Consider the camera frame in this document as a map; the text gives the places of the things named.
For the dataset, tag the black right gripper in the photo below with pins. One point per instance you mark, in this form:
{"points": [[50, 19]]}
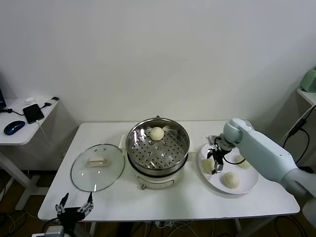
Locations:
{"points": [[219, 153]]}

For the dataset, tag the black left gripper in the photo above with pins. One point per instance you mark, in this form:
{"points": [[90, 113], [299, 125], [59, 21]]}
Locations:
{"points": [[69, 217]]}

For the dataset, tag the white steamed baozi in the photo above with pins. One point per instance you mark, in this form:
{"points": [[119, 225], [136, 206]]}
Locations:
{"points": [[244, 165], [207, 166], [156, 133], [230, 180]]}

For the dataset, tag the glass pot lid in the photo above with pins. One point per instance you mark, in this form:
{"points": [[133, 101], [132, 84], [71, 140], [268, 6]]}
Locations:
{"points": [[98, 177]]}

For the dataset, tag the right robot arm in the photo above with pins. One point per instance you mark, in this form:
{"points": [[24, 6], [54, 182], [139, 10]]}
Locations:
{"points": [[266, 153]]}

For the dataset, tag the stainless steel steamer basket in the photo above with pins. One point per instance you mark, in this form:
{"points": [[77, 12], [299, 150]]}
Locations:
{"points": [[158, 158]]}

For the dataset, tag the white round plate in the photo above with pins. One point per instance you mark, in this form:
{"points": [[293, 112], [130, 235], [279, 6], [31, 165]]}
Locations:
{"points": [[247, 182]]}

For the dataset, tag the white electric cooker pot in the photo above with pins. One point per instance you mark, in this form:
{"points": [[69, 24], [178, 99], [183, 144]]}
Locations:
{"points": [[155, 184]]}

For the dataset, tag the white side desk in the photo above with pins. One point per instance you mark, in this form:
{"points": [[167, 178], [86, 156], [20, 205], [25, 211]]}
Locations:
{"points": [[17, 139]]}

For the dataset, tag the blue computer mouse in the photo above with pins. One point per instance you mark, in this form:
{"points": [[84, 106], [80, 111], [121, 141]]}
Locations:
{"points": [[13, 127]]}

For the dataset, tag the black smartphone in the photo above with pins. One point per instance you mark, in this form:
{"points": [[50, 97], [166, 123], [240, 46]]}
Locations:
{"points": [[33, 113]]}

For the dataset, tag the black adapter dongle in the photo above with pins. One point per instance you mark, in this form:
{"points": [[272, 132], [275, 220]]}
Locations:
{"points": [[51, 101]]}

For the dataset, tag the white shelf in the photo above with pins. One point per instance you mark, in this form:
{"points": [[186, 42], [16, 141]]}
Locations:
{"points": [[307, 95]]}

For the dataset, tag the small white charger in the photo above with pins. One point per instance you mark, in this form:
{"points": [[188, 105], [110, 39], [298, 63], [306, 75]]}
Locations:
{"points": [[29, 100]]}

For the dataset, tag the green appliance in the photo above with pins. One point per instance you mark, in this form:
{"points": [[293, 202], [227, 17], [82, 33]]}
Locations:
{"points": [[309, 81]]}

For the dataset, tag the dark laptop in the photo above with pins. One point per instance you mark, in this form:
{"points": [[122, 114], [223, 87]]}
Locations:
{"points": [[2, 98]]}

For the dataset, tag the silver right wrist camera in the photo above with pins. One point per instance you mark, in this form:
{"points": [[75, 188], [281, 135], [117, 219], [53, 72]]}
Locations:
{"points": [[212, 138]]}

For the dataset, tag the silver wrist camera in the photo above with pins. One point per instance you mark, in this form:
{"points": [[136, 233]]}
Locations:
{"points": [[54, 232], [212, 138]]}

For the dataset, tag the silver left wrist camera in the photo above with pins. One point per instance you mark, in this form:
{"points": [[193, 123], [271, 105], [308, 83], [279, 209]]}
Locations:
{"points": [[54, 232]]}

